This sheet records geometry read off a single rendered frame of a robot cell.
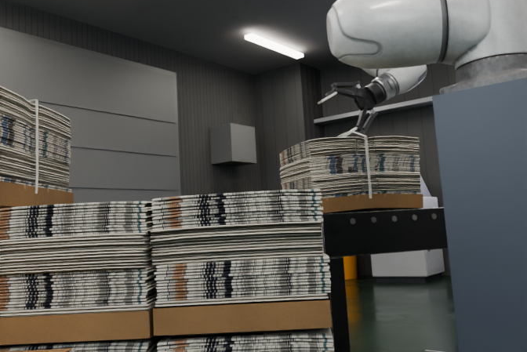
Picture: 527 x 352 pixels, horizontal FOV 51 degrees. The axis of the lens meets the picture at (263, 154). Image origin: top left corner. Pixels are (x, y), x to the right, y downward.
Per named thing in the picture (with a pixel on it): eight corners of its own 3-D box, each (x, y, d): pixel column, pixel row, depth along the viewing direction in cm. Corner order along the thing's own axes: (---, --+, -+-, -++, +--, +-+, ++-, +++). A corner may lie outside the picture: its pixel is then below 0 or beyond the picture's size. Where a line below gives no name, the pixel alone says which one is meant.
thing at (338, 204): (315, 214, 163) (314, 199, 163) (285, 216, 190) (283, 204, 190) (364, 208, 167) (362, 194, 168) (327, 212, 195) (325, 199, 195)
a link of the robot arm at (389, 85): (402, 92, 189) (390, 99, 187) (390, 99, 198) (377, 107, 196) (389, 69, 189) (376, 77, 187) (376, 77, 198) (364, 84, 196)
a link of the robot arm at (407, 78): (400, 103, 194) (374, 86, 202) (431, 84, 199) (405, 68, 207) (401, 78, 186) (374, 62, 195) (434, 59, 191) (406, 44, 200)
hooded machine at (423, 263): (448, 277, 731) (436, 162, 752) (430, 282, 679) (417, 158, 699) (393, 277, 777) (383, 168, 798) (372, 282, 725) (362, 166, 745)
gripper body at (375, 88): (376, 78, 188) (355, 90, 185) (389, 99, 188) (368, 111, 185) (366, 84, 195) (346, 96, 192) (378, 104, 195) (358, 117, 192)
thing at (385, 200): (378, 207, 169) (378, 193, 169) (339, 211, 196) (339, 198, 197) (424, 208, 173) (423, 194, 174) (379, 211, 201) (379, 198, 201)
